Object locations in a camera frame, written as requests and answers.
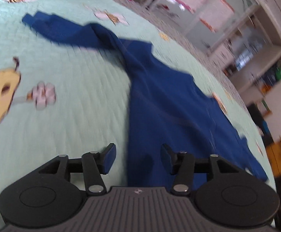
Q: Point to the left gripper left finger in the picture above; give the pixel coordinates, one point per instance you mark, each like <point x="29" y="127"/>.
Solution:
<point x="95" y="164"/>

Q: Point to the mint bee-print quilt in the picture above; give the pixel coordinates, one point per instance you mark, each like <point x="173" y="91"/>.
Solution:
<point x="72" y="100"/>

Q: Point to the black sofa chair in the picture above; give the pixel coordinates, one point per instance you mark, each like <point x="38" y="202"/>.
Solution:
<point x="260" y="122"/>

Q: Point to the sliding glass wardrobe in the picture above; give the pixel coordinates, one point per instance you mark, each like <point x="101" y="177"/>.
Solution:
<point x="205" y="23"/>

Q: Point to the white drawer cabinet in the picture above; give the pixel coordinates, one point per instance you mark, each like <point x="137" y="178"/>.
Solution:
<point x="222" y="57"/>

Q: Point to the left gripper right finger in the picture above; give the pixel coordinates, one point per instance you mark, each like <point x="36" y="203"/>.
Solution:
<point x="181" y="165"/>

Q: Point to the blue knit sweater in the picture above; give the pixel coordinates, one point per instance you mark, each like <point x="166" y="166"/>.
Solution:
<point x="166" y="107"/>

